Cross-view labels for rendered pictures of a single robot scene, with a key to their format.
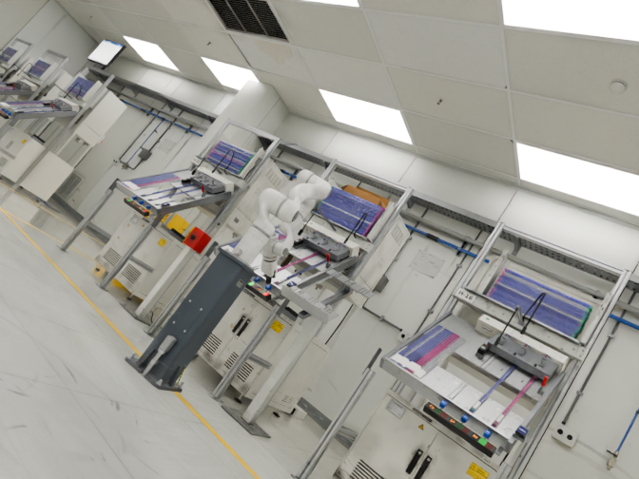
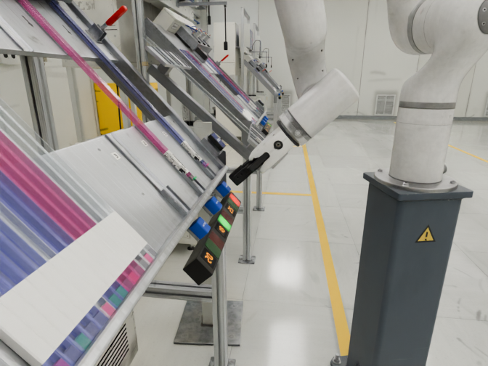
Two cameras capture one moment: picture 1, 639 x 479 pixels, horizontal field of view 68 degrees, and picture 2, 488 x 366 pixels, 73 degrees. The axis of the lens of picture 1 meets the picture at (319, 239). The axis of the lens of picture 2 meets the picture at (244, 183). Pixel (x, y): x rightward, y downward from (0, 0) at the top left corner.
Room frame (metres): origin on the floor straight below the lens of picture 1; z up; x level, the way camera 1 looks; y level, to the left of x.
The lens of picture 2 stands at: (3.24, 0.77, 0.95)
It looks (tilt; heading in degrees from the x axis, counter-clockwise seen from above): 18 degrees down; 241
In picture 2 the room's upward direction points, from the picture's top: straight up
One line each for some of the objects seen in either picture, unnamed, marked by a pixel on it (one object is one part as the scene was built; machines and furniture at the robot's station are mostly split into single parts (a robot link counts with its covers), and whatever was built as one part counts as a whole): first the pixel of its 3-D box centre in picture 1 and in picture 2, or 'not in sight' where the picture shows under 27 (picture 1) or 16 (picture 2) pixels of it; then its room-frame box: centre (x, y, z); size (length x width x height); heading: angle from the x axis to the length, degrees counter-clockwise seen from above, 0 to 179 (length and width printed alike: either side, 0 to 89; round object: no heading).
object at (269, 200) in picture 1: (268, 211); (446, 52); (2.48, 0.31, 1.00); 0.19 x 0.12 x 0.24; 77
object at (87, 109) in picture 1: (60, 127); not in sight; (6.37, 3.70, 0.95); 1.36 x 0.82 x 1.90; 144
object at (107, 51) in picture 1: (107, 56); not in sight; (6.25, 3.78, 2.10); 0.58 x 0.14 x 0.41; 54
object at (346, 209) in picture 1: (350, 213); not in sight; (3.46, -0.07, 1.52); 0.51 x 0.13 x 0.27; 54
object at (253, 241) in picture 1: (249, 246); (419, 145); (2.47, 0.27, 0.79); 0.19 x 0.19 x 0.18
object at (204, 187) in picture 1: (167, 228); not in sight; (4.30, 1.16, 0.66); 1.01 x 0.73 x 1.31; 144
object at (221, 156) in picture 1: (201, 213); not in sight; (4.47, 1.06, 0.95); 1.35 x 0.82 x 1.90; 144
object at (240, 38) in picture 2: not in sight; (239, 78); (0.64, -4.13, 0.95); 1.36 x 0.82 x 1.90; 144
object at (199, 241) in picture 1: (171, 273); not in sight; (3.65, 0.76, 0.39); 0.24 x 0.24 x 0.78; 54
